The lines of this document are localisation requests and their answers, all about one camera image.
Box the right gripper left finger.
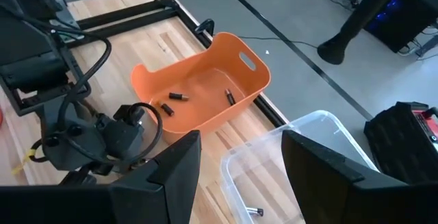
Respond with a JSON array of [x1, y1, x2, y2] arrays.
[[109, 129, 202, 224]]

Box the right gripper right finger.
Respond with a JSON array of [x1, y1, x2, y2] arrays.
[[281, 129, 377, 224]]

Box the black red tool case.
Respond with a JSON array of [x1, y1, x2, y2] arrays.
[[363, 101, 438, 186]]

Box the long black floor cable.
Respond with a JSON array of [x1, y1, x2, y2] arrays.
[[235, 35, 320, 49]]

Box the orange plastic basket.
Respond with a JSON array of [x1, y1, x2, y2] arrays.
[[130, 32, 272, 145]]

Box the clear plastic container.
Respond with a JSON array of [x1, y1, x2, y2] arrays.
[[220, 110, 379, 224]]

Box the black computer case purple lights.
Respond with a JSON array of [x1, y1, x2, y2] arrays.
[[362, 0, 438, 54]]

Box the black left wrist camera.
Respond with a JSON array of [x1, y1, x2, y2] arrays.
[[102, 103, 146, 156]]

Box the black table clamp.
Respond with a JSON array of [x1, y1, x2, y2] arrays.
[[194, 18, 216, 36]]

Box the black copper AA battery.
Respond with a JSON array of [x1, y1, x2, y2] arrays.
[[168, 92, 190, 101], [224, 88, 236, 107], [159, 103, 175, 117]]

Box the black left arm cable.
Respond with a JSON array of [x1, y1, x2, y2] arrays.
[[0, 3, 164, 165]]

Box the yellow cable tie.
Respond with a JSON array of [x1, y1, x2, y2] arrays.
[[11, 147, 38, 176]]

